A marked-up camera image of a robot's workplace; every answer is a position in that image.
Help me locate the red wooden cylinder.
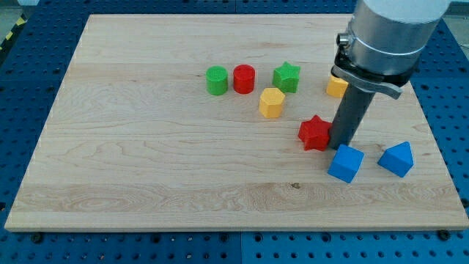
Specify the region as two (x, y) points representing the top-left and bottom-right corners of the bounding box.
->
(233, 65), (256, 94)

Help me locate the blue wooden cube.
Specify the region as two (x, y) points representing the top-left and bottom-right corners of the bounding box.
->
(328, 144), (365, 183)

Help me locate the green wooden star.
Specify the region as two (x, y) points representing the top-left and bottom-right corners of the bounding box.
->
(272, 62), (300, 93)

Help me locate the light wooden board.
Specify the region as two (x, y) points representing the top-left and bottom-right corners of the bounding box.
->
(5, 15), (468, 232)

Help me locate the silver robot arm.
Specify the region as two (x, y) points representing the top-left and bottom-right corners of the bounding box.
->
(331, 0), (450, 99)

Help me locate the red wooden star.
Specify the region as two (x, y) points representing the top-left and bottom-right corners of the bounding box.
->
(298, 115), (332, 151)

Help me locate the yellow wooden hexagon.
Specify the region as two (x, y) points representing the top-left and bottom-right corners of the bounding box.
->
(259, 88), (286, 118)

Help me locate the green wooden cylinder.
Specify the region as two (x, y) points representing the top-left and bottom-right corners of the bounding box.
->
(205, 65), (228, 95)

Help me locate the blue wooden triangle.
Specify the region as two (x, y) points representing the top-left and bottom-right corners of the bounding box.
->
(377, 142), (414, 177)

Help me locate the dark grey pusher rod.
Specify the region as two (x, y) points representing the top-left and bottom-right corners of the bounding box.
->
(328, 84), (375, 150)

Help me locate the yellow wooden block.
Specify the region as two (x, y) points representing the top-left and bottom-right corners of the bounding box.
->
(325, 75), (348, 98)

